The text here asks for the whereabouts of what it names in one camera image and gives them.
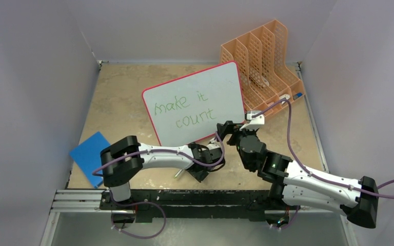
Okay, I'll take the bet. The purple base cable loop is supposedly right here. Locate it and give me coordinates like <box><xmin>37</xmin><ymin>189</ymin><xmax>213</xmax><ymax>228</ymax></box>
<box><xmin>108</xmin><ymin>192</ymin><xmax>167</xmax><ymax>239</ymax></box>

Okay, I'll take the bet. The aluminium frame rail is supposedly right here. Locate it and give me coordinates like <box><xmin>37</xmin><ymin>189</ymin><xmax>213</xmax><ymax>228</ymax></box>
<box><xmin>41</xmin><ymin>190</ymin><xmax>358</xmax><ymax>245</ymax></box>

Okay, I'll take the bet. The blue small item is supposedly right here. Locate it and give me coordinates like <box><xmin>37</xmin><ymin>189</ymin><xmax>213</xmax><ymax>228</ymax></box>
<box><xmin>292</xmin><ymin>92</ymin><xmax>303</xmax><ymax>100</ymax></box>

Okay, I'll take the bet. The orange file organizer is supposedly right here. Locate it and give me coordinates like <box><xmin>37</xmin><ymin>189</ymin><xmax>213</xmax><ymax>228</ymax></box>
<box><xmin>220</xmin><ymin>19</ymin><xmax>306</xmax><ymax>111</ymax></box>

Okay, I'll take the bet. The green capped white marker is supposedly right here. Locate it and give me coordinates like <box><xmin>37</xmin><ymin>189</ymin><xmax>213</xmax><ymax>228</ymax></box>
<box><xmin>174</xmin><ymin>169</ymin><xmax>184</xmax><ymax>178</ymax></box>

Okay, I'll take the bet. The blue book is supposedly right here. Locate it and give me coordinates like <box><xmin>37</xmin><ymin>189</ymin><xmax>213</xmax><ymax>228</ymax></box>
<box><xmin>70</xmin><ymin>131</ymin><xmax>110</xmax><ymax>189</ymax></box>

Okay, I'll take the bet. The pink framed whiteboard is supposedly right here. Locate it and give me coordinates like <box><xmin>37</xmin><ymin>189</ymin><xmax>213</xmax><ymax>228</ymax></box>
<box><xmin>142</xmin><ymin>61</ymin><xmax>245</xmax><ymax>147</ymax></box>

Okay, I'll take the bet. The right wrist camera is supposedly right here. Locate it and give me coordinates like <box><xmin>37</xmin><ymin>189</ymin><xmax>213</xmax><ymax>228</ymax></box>
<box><xmin>240</xmin><ymin>110</ymin><xmax>265</xmax><ymax>131</ymax></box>

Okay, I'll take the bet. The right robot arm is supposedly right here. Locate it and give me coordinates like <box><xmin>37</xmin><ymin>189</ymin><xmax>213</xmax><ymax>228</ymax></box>
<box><xmin>216</xmin><ymin>120</ymin><xmax>378</xmax><ymax>229</ymax></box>

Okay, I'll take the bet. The black base bar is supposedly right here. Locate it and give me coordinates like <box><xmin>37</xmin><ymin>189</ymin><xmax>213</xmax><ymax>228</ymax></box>
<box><xmin>100</xmin><ymin>189</ymin><xmax>295</xmax><ymax>223</ymax></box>

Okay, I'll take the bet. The white stapler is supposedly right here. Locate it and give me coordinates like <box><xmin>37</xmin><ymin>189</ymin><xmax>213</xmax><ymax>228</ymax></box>
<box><xmin>280</xmin><ymin>94</ymin><xmax>291</xmax><ymax>104</ymax></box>

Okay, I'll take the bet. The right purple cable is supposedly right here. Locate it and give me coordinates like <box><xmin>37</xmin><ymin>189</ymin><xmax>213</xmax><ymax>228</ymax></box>
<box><xmin>251</xmin><ymin>98</ymin><xmax>394</xmax><ymax>200</ymax></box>

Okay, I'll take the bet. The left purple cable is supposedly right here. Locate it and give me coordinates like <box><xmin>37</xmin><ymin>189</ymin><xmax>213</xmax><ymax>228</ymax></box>
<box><xmin>91</xmin><ymin>130</ymin><xmax>226</xmax><ymax>177</ymax></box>

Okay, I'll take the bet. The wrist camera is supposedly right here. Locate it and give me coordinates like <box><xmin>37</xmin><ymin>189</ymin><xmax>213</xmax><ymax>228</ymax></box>
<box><xmin>240</xmin><ymin>110</ymin><xmax>265</xmax><ymax>131</ymax></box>
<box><xmin>206</xmin><ymin>138</ymin><xmax>224</xmax><ymax>154</ymax></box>

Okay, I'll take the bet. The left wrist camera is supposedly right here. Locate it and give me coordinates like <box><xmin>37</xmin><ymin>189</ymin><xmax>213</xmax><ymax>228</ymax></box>
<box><xmin>206</xmin><ymin>138</ymin><xmax>224</xmax><ymax>154</ymax></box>

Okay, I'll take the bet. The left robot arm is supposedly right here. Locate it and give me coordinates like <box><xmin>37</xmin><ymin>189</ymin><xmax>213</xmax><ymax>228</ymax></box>
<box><xmin>92</xmin><ymin>135</ymin><xmax>225</xmax><ymax>210</ymax></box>

